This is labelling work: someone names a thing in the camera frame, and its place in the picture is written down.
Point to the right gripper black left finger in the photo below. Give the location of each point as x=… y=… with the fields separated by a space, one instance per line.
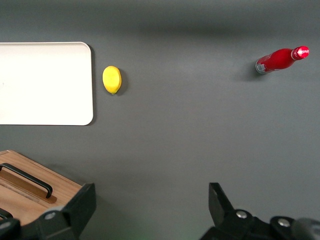
x=75 y=212

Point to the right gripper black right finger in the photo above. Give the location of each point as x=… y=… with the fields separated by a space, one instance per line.
x=225 y=217

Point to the wooden drawer cabinet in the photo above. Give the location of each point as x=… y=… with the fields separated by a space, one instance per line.
x=75 y=188

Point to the wooden drawer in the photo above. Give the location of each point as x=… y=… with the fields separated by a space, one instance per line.
x=57 y=180

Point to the beige rectangular tray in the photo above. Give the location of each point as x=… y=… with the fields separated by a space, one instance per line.
x=45 y=82

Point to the yellow lemon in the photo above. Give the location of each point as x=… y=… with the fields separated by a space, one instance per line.
x=112 y=79

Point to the red drink bottle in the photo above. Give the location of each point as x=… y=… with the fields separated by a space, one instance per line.
x=277 y=60

